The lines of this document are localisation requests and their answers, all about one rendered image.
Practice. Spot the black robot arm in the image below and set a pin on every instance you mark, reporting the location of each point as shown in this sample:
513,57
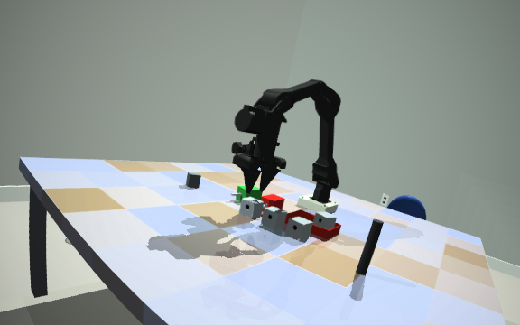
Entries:
265,116

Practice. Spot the red block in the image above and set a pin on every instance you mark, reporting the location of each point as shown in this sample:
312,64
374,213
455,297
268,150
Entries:
272,201

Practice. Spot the red tray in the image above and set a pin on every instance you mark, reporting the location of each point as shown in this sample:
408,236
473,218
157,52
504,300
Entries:
318,231

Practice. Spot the black cylinder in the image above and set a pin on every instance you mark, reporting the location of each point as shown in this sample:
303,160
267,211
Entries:
369,247

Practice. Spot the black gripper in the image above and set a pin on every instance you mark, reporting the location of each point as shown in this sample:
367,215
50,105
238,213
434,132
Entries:
263,157

